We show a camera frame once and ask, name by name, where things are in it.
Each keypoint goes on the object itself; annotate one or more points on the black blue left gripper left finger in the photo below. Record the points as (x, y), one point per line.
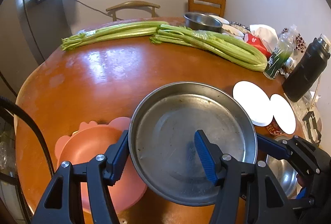
(61, 201)

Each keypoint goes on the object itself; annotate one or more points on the grey refrigerator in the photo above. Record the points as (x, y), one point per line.
(30, 31)

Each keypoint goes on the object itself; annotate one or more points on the clear green-label bottle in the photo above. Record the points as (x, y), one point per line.
(284, 49)

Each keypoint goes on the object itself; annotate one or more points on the right celery bunch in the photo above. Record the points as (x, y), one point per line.
(227, 47)

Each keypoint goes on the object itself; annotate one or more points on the steel bowl near edge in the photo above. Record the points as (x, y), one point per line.
(285, 174)

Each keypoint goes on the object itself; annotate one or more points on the black thermos flask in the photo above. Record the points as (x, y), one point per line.
(307, 71)

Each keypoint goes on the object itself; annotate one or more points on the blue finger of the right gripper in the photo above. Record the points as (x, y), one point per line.
(273, 148)

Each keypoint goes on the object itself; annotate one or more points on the steel bowl far side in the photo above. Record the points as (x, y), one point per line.
(200, 21)

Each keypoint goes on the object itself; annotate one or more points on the brown slatted wooden chair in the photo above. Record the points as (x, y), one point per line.
(216, 7)

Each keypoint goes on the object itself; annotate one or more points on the celery bunch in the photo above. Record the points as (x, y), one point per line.
(227, 47)
(114, 32)

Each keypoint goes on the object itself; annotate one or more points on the left celery bunch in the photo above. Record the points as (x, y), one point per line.
(114, 32)

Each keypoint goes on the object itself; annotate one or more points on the white dish behind bowl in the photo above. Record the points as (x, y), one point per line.
(227, 28)

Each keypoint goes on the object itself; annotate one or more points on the red cup white lid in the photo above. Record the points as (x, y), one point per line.
(254, 101)
(284, 120)

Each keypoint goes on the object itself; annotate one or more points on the curved-back wooden chair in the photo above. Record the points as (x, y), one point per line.
(135, 4)

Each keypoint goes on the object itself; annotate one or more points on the round steel pan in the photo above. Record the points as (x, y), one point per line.
(161, 139)

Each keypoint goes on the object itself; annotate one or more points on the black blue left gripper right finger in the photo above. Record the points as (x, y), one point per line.
(266, 201)

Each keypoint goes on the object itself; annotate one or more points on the red tissue box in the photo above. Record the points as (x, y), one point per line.
(257, 43)

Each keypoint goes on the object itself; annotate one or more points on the pink animal-shaped bowl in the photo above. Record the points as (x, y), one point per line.
(92, 139)

